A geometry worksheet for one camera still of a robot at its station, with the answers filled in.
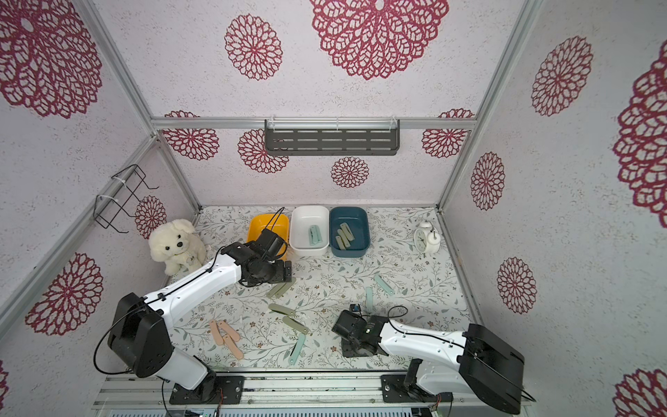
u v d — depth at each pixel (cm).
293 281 78
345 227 113
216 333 85
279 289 95
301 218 117
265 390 76
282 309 90
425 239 97
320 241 107
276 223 111
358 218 113
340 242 106
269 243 66
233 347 81
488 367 41
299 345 82
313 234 109
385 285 95
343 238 108
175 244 86
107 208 73
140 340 43
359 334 62
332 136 94
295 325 86
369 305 92
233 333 85
